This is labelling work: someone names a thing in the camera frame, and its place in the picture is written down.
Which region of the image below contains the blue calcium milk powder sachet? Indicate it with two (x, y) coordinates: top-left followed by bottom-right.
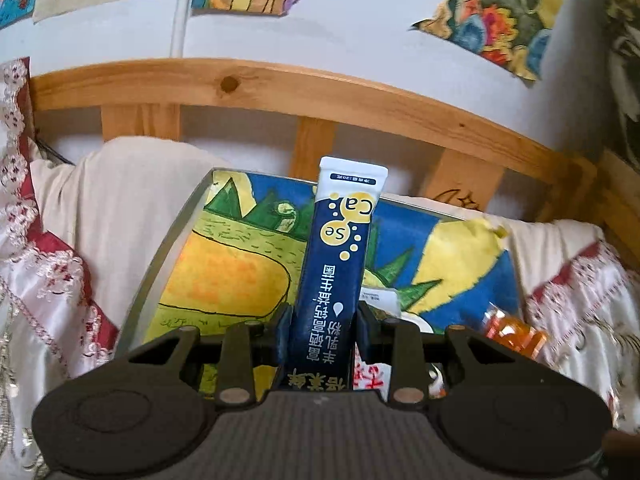
(280, 156), (388, 392)

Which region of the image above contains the camouflage fabric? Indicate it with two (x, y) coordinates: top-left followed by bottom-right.
(604, 0), (639, 171)

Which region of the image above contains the white green seaweed snack packet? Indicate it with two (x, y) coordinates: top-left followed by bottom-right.
(349, 287), (442, 396)

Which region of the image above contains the white wall pipe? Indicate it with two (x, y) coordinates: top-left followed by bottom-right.
(169, 0), (191, 58)

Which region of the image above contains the wooden sofa backrest frame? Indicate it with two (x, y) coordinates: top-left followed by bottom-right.
(32, 58), (639, 260)

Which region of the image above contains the orange jelly snack bag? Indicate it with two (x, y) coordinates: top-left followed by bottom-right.
(482, 304), (548, 360)

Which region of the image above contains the floral satin sofa cover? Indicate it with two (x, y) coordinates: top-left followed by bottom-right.
(1, 60), (639, 479)

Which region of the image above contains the cream cushion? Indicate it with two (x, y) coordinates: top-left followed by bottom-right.
(30, 136), (604, 328)

